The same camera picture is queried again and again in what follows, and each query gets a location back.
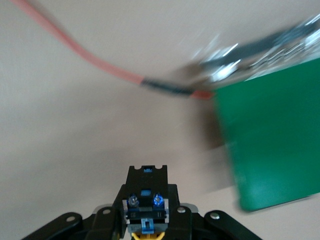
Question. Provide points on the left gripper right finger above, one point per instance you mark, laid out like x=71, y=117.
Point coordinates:
x=185, y=225

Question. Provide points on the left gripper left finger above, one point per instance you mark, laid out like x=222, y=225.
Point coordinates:
x=102, y=225

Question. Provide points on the green push button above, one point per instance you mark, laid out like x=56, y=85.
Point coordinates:
x=147, y=185

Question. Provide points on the green conveyor belt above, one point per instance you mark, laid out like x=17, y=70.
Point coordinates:
x=270, y=137

